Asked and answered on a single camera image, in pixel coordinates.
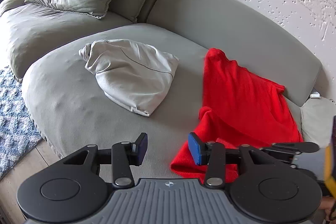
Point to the grey storage bag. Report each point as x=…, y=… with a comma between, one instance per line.
x=134, y=75

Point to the red t-shirt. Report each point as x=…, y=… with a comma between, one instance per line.
x=240, y=107

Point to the grey sofa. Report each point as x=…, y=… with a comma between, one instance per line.
x=70, y=110

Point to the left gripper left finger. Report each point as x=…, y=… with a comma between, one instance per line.
x=124, y=155

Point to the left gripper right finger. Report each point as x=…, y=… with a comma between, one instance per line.
x=213, y=155

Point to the grey side cushion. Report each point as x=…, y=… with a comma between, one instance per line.
x=317, y=117

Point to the blue white rug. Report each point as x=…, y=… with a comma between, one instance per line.
x=18, y=132

